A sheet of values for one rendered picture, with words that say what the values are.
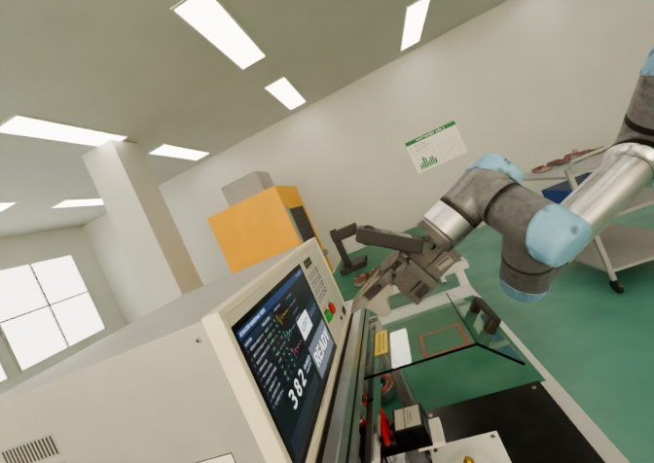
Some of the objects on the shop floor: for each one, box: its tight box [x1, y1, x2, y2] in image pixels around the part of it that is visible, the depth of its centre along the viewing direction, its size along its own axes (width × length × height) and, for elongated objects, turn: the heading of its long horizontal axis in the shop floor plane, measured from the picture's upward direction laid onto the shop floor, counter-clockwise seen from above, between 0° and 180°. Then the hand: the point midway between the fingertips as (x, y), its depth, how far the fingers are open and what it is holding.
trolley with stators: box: [523, 143, 654, 294], centre depth 244 cm, size 60×101×101 cm, turn 75°
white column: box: [82, 139, 203, 311], centre depth 407 cm, size 50×45×330 cm
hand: (353, 303), depth 56 cm, fingers closed
